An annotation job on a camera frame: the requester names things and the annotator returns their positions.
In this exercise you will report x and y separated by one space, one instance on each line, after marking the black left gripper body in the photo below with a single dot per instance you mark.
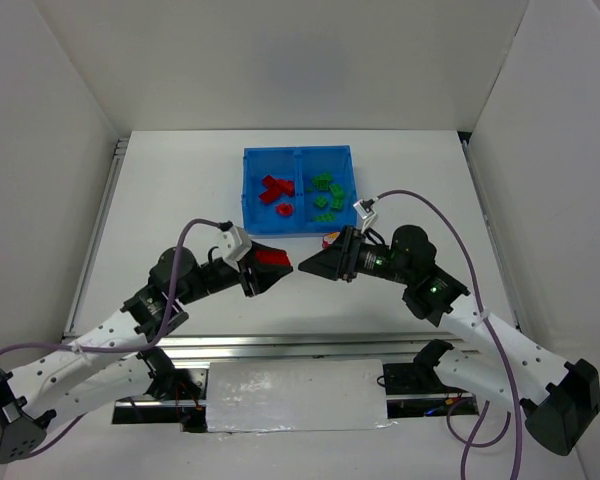
250 276

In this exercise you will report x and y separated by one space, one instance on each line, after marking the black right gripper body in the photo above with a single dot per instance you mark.
348 255

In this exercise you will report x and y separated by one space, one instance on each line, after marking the flower lego stack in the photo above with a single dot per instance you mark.
329 239

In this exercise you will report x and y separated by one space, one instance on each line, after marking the green 2x4 lego plate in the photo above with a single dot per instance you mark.
328 217

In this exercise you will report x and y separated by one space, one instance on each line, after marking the green square lego brick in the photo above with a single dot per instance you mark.
338 196

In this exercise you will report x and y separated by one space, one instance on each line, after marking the green stepped lego brick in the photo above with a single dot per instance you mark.
321 182

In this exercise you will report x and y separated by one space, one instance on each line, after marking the red green lego stack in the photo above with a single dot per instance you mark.
272 257

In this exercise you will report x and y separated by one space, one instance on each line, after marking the red arch lego piece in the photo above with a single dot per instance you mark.
284 209

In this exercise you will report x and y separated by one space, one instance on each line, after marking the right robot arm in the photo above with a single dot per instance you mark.
559 399

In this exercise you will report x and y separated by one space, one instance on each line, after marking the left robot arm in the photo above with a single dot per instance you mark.
117 359

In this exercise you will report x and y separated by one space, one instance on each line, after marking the blue two-compartment bin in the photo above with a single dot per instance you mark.
298 164

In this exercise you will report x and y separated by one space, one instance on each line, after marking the white foil sheet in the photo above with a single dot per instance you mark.
300 395

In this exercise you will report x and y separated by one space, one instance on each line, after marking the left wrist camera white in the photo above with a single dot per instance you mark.
233 244

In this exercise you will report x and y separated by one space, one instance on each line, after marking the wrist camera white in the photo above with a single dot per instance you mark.
233 244
365 210

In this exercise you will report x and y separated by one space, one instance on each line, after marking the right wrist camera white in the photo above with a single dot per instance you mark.
365 210

